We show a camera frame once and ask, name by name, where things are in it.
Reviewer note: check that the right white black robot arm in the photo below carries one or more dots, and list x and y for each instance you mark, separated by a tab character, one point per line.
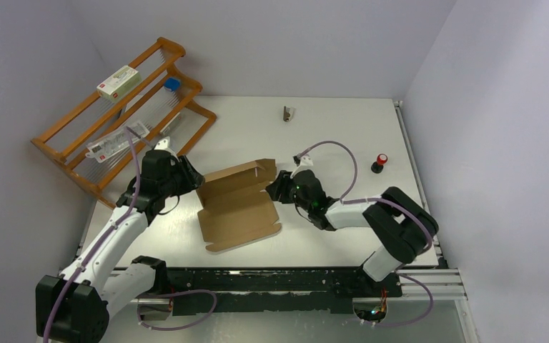
404	229

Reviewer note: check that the orange wooden rack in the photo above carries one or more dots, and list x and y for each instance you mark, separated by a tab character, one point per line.
149	102

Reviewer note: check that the red emergency stop button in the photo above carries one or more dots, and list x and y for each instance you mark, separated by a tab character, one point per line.
379	164

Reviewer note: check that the white green carton box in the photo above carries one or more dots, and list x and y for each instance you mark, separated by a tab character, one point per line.
119	84

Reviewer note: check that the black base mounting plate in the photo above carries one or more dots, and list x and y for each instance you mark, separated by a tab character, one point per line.
286	289

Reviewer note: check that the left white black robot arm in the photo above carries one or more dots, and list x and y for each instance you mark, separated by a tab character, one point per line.
77	304

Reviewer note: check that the small metal clip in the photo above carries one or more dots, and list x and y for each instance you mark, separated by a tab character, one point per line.
288	113

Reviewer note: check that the aluminium frame rail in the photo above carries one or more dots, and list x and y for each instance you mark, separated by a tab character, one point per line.
421	285

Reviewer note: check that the brown cardboard box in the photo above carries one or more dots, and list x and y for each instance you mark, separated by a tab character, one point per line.
236	209

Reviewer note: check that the small white grey bar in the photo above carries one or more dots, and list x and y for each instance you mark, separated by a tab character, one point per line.
172	125

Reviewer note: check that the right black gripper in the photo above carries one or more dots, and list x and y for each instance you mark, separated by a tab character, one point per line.
277	189

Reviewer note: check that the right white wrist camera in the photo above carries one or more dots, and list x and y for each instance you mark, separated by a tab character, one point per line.
303	162

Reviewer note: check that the blue small object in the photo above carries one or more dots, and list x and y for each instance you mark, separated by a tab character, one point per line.
172	84

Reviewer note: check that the clear plastic packet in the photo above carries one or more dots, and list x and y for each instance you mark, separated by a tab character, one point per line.
116	141

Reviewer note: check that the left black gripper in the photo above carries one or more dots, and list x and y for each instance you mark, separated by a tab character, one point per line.
191	179

